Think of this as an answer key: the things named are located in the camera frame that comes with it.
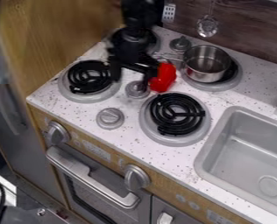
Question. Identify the silver pot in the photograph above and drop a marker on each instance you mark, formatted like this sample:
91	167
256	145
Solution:
207	65

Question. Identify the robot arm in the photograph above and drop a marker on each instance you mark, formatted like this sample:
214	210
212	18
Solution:
139	11

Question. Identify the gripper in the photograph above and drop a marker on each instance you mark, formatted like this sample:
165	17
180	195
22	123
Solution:
131	48

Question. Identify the toy stove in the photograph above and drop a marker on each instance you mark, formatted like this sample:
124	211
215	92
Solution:
176	116

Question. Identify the silver ladle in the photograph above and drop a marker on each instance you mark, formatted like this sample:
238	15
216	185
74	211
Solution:
207	26

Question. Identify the red toy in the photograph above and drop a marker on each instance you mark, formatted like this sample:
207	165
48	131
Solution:
165	76

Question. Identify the silver spatula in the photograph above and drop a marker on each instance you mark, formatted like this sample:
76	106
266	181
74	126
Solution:
168	12

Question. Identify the toy sink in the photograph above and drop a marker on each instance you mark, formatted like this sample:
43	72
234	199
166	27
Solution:
248	157

